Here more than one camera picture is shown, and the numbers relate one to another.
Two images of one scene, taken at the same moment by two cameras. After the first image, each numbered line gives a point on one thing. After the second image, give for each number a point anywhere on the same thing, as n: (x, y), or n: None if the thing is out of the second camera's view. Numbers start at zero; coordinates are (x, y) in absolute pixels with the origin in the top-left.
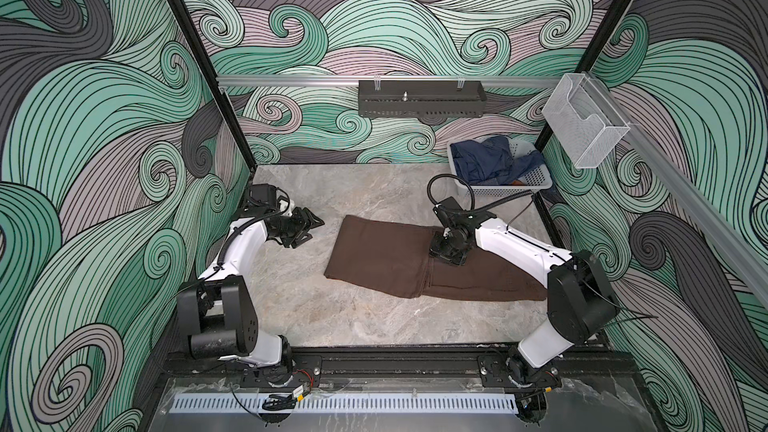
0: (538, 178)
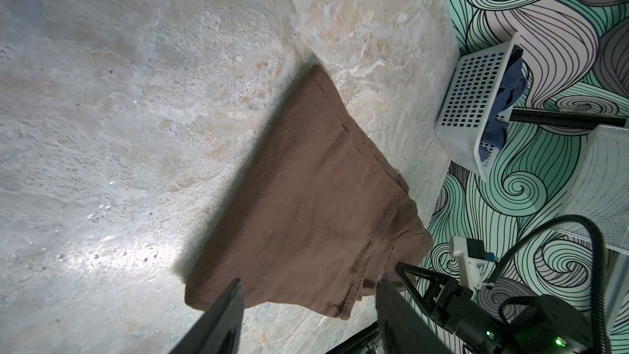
0: (470, 102)
